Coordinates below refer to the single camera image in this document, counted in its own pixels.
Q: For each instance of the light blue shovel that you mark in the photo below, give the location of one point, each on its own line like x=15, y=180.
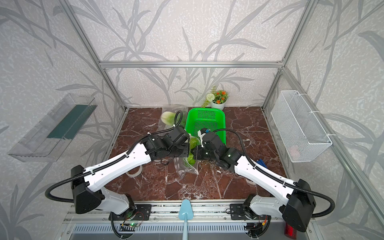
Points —
x=186, y=214

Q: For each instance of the clear zip-top bag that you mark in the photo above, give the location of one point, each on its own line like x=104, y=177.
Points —
x=185, y=166
x=171, y=108

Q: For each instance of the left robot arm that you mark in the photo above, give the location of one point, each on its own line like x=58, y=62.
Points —
x=86, y=186

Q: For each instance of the white wire basket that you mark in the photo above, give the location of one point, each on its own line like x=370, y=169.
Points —
x=301, y=132

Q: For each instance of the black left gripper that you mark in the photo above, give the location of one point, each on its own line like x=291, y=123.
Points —
x=186, y=150

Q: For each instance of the aluminium frame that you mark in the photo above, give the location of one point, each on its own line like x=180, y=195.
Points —
x=372, y=197

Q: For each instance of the potted flower plant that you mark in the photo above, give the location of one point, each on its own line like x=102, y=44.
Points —
x=216, y=99

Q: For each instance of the clear plastic wall shelf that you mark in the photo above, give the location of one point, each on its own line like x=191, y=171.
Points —
x=48, y=140

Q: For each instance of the circuit board with wires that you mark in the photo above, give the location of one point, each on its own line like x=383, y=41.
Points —
x=134, y=223

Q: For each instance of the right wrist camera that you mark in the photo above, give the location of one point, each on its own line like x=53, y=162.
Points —
x=201, y=134

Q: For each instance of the green plastic basket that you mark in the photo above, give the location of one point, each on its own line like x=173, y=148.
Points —
x=199, y=118

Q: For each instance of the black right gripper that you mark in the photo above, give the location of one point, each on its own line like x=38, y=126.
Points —
x=197, y=153

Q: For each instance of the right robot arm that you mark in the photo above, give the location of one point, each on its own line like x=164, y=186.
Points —
x=292, y=201

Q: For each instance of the clear tape roll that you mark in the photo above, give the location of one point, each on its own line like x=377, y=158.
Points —
x=135, y=172

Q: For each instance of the chinese cabbage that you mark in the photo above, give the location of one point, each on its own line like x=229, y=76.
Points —
x=189, y=160
x=171, y=118

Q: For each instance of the red object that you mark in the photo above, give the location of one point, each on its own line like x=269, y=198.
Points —
x=290, y=232

